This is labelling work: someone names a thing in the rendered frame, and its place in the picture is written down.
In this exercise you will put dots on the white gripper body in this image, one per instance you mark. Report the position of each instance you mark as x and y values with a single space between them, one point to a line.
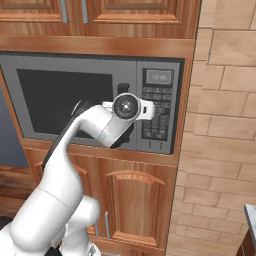
150 110

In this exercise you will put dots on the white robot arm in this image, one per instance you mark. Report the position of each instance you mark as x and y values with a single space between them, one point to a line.
60 186

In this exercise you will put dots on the grey microwave oven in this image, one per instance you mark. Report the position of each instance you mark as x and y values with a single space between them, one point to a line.
156 140

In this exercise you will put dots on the wooden arched cupboard door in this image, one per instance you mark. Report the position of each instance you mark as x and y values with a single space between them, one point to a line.
87 180
136 203

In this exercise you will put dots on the grey microwave door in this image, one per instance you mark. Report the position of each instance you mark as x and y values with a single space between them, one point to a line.
50 100

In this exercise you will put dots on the dark blue-grey panel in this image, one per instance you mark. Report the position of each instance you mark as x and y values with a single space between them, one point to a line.
11 133

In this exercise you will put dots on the wooden counter cabinet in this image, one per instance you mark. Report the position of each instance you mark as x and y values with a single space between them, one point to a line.
248 245

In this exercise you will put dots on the wooden wall cupboard door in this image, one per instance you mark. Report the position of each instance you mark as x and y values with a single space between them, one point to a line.
33 13
140 13

